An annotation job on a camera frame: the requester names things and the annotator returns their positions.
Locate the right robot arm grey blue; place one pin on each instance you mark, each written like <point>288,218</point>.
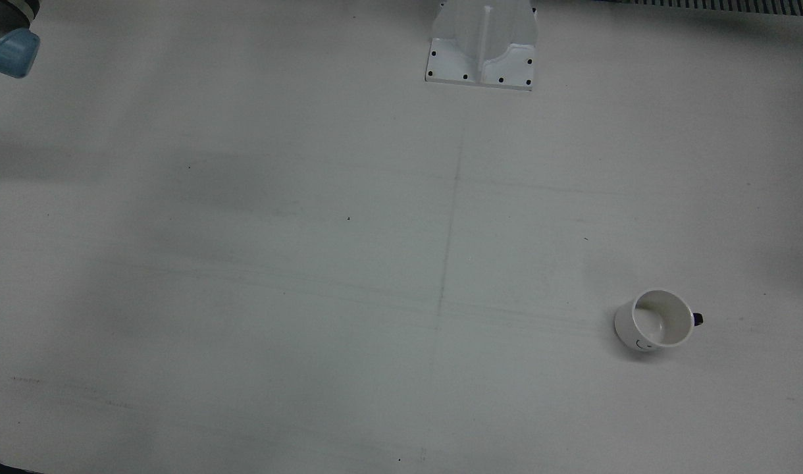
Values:
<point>6,39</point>

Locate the white metal mounting bracket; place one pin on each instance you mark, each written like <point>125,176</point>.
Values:
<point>482,46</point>

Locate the ribbed metal rail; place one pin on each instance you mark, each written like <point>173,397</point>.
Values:
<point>730,5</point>

